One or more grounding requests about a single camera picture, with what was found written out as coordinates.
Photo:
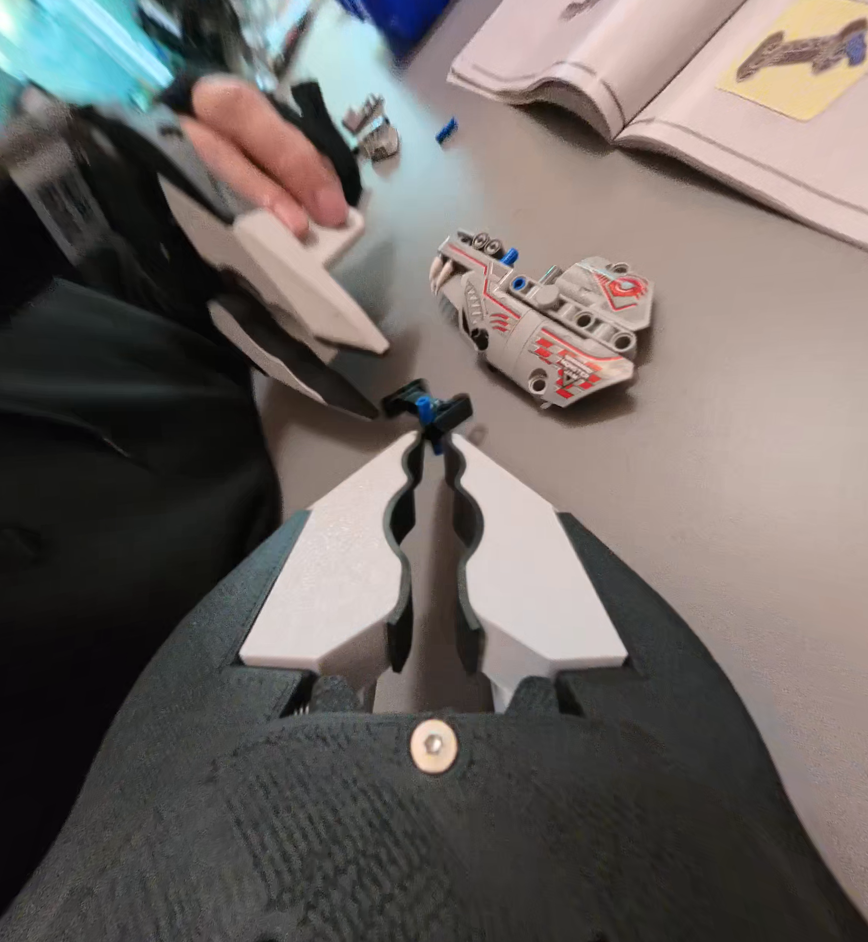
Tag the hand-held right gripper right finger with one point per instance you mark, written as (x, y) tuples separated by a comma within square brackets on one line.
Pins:
[(544, 589)]

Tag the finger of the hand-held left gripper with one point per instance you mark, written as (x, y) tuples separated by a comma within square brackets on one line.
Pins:
[(287, 272), (272, 353)]

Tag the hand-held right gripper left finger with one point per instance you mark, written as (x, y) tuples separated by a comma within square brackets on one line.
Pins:
[(331, 589)]

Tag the blue toy brick pin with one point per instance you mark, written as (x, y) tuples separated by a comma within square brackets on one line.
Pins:
[(446, 131), (425, 406)]

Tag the black toy brick frame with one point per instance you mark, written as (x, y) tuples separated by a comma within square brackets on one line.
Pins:
[(449, 412)]

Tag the grey toy brick shark head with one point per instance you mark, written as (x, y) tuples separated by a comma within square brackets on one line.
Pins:
[(552, 331)]

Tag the person's left hand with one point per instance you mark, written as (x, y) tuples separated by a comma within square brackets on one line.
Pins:
[(257, 147)]

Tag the small grey toy brick assembly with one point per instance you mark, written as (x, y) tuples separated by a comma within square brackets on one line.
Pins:
[(379, 140)]

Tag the blue storage bin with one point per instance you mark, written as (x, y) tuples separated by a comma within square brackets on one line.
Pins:
[(404, 22)]

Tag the toy brick instruction booklet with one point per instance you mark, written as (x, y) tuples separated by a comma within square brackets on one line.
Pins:
[(699, 110)]

